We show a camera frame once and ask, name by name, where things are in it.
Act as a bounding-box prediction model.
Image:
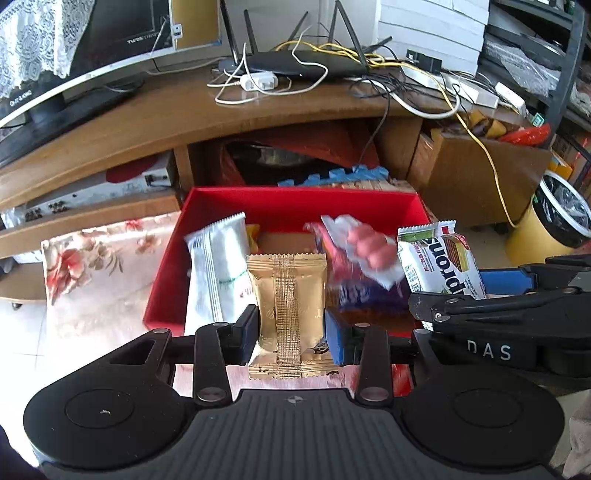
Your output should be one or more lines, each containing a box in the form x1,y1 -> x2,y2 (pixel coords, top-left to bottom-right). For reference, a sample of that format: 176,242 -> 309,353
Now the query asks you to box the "purple biscuit packet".
327,266 -> 411,313

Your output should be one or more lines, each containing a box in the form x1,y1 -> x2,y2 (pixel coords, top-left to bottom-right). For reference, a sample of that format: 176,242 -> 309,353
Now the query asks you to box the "silver white snack packet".
184,212 -> 256,335

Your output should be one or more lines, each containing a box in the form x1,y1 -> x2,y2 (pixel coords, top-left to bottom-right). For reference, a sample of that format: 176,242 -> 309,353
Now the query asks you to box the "sausage vacuum pack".
321,215 -> 405,290

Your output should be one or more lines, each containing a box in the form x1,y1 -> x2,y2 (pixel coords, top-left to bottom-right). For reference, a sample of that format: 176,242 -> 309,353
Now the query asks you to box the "gold foil snack packet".
247,253 -> 338,380

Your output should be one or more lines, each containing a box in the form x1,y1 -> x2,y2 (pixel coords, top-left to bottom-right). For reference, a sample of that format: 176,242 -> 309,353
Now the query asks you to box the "Kaprons white wafer packet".
397,220 -> 487,300

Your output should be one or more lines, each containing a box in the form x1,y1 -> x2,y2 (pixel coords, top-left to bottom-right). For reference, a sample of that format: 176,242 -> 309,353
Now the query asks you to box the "blue red spicy snack bag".
304,222 -> 358,283

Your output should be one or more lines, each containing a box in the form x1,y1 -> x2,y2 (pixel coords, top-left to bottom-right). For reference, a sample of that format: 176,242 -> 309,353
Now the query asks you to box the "red yellow snack packet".
245,224 -> 260,254

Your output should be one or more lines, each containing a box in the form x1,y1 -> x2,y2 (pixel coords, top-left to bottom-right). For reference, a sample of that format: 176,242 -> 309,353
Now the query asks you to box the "yellow trash bin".
505,170 -> 590,266

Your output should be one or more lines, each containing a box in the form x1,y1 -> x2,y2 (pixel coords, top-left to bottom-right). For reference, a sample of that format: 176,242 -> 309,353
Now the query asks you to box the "floral table cloth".
38,179 -> 440,398

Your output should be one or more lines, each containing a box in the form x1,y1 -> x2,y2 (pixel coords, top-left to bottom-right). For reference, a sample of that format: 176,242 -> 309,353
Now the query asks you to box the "red cardboard box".
141,185 -> 433,338

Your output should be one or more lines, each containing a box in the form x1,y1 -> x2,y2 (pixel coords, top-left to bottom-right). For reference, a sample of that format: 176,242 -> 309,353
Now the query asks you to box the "wooden TV cabinet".
0,64 -> 445,287

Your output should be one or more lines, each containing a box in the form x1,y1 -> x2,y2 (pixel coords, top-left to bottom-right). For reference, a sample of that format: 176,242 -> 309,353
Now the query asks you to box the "blue foam mat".
277,165 -> 389,187

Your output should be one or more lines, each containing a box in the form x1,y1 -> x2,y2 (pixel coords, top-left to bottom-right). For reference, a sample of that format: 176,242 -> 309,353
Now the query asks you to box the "silver DVD player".
1,150 -> 177,229

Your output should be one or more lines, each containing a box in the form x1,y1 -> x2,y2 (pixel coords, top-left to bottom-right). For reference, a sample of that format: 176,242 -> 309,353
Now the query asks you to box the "red plastic bag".
209,120 -> 380,186

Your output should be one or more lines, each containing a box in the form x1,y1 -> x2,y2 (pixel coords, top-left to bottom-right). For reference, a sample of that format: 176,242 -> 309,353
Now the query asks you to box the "white power strip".
402,65 -> 526,116

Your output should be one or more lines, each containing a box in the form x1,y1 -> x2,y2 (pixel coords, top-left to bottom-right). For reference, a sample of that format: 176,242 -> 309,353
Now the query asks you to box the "white power adapter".
239,71 -> 280,92

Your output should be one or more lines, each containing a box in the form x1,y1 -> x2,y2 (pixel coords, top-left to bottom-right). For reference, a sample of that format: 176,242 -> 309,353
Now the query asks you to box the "black wifi router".
217,1 -> 370,80

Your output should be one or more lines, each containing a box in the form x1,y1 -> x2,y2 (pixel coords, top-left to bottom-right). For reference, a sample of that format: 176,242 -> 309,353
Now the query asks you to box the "television set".
1,0 -> 221,166

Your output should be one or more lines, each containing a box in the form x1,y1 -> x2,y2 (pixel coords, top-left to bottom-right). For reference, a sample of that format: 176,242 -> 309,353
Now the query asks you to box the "black power cable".
348,73 -> 408,165

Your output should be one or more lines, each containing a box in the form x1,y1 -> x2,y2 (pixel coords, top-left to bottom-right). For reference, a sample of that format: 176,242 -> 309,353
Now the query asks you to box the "yellow network cable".
274,40 -> 518,228

